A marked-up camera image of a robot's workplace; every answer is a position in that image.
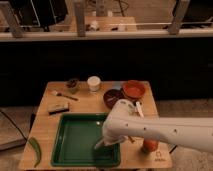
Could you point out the wooden table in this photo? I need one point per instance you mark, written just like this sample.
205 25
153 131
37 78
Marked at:
45 127

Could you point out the orange round fruit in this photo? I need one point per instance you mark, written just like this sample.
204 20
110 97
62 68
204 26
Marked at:
150 146

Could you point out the white towel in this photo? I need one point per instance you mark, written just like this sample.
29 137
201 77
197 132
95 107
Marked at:
99 144

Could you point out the dark maroon bowl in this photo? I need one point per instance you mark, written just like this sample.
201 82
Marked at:
111 96

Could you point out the white cup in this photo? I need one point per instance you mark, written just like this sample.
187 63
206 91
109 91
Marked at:
94 83

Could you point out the orange bowl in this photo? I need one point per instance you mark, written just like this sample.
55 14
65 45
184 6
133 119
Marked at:
133 88

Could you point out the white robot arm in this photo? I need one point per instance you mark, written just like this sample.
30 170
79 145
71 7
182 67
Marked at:
195 133

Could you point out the green plastic tray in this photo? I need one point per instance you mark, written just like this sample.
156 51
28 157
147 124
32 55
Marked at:
76 137

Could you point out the green chili pepper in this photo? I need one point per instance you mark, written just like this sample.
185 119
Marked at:
36 146

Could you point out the wooden block eraser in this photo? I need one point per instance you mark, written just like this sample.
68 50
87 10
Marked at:
58 108

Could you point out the wooden handled brush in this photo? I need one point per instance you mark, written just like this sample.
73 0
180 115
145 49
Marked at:
56 93

